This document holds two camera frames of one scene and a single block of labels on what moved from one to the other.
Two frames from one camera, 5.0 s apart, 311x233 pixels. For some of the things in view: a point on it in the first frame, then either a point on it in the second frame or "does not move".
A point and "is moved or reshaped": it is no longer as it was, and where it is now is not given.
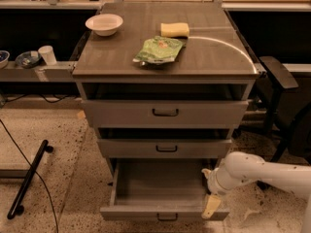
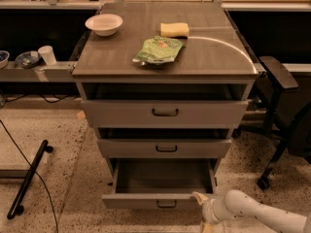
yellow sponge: [175, 29] does not move
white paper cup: [47, 51] does not move
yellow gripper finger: [206, 173] -> [200, 197]
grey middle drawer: [165, 149] does not move
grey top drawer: [164, 114] does not move
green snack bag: [159, 49] does not move
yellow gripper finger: [212, 203] -> [207, 228]
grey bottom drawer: [159, 189] is moved or reshaped
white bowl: [105, 24] does not move
